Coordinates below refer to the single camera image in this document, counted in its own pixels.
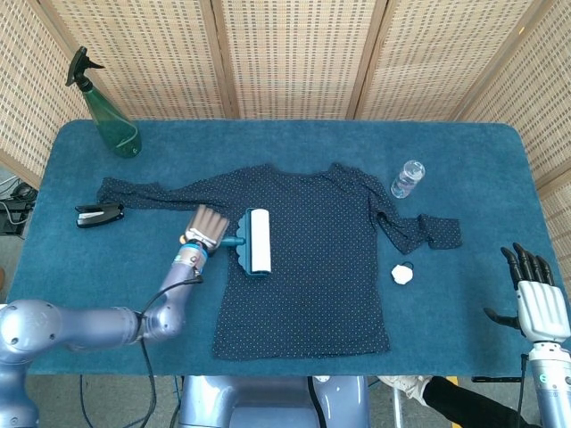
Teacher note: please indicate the bamboo folding screen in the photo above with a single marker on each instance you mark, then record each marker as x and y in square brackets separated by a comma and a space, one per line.
[294, 58]

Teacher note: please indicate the navy polka dot shirt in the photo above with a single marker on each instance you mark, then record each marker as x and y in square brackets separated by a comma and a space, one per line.
[321, 285]

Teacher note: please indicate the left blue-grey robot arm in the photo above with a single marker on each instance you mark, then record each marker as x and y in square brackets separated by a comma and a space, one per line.
[89, 327]

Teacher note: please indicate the teal table cloth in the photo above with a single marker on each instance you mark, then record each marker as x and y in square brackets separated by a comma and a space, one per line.
[111, 267]

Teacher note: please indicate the black trouser leg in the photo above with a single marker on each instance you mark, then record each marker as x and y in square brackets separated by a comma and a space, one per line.
[473, 403]

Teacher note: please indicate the clear printed drinking glass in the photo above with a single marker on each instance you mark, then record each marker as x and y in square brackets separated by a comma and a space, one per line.
[407, 180]

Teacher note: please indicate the black stapler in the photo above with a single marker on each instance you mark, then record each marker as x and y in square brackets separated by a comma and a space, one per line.
[100, 215]

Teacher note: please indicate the teal white lint roller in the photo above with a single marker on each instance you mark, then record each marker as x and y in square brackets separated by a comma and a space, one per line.
[259, 241]

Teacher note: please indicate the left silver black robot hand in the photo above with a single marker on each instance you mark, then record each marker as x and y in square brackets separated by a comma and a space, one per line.
[209, 225]

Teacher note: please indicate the white shoe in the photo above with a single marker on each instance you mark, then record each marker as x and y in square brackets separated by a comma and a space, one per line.
[403, 384]

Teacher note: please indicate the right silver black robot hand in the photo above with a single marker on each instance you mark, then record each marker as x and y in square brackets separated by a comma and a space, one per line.
[544, 312]

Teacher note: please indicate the blue-grey robot torso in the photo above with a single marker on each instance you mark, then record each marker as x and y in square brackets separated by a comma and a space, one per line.
[267, 401]

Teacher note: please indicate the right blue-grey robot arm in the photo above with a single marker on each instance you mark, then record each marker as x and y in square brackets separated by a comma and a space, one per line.
[553, 388]

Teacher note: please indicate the green spray bottle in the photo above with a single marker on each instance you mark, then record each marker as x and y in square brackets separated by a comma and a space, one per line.
[113, 129]

